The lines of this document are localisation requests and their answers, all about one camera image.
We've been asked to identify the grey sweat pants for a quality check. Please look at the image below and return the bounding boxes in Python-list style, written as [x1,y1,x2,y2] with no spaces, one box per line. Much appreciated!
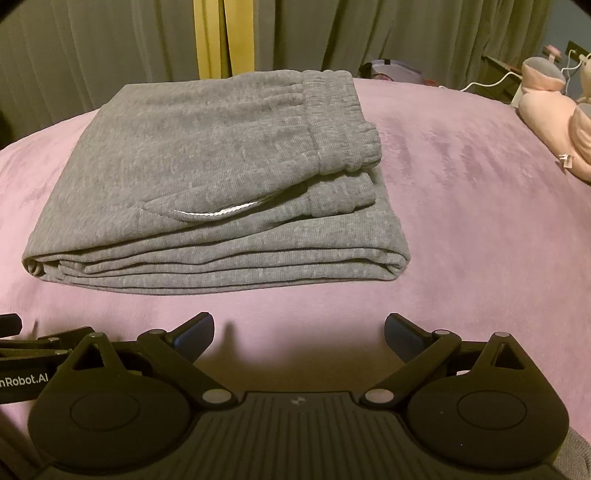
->
[22,69,411,295]

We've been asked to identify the dark bedside furniture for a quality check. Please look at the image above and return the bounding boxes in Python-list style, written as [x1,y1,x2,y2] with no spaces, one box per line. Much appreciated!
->
[482,55,525,100]

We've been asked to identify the white cable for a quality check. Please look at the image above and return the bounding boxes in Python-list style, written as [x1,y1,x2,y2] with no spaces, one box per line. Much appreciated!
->
[462,44,588,93]

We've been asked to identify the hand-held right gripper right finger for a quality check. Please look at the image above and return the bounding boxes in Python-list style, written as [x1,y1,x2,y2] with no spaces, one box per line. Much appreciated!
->
[362,312,533,409]

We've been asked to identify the pink plush toy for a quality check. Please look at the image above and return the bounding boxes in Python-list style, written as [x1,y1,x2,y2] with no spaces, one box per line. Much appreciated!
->
[517,56,591,182]

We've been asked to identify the grey-green curtain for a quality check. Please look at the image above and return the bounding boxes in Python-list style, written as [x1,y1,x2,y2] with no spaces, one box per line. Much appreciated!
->
[0,0,557,151]

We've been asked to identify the yellow curtain band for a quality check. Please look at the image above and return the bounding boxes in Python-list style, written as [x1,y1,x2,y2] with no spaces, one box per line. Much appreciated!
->
[193,0,232,79]

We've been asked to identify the pink plush blanket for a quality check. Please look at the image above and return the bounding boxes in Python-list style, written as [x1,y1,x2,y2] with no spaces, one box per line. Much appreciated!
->
[0,76,591,444]

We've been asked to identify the grey cloth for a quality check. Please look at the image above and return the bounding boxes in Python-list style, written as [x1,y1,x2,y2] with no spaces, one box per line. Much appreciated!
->
[551,425,591,480]

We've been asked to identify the clear lidded storage box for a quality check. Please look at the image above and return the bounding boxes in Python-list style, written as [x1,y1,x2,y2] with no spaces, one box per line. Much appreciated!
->
[359,59,423,85]

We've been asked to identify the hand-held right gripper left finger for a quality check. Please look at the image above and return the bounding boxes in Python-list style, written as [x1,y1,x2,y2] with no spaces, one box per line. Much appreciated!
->
[60,312,234,409]

